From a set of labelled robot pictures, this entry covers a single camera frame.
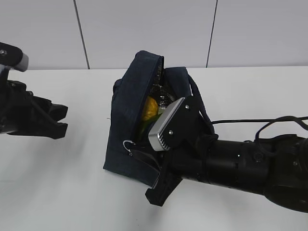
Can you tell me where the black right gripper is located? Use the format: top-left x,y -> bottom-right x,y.
131,96 -> 218,206

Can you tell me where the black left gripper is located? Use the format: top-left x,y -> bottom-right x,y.
0,80 -> 68,140

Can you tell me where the green cucumber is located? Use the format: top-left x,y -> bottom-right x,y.
138,114 -> 161,140

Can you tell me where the yellow pear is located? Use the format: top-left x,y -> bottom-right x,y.
141,96 -> 158,121

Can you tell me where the dark blue fabric lunch bag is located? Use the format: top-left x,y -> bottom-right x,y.
103,51 -> 215,187

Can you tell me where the glass container with green lid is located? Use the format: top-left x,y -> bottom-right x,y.
157,108 -> 165,115

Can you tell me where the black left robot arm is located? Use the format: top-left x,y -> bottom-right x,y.
0,80 -> 68,140

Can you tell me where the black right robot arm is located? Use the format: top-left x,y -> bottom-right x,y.
130,96 -> 308,212

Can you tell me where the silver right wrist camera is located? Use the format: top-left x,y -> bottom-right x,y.
148,97 -> 185,152

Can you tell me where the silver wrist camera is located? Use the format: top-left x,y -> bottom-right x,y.
0,42 -> 29,72
148,97 -> 185,152

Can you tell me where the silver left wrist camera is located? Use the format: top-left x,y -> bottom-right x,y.
0,42 -> 29,72

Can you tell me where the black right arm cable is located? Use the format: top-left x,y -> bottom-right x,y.
211,115 -> 308,145

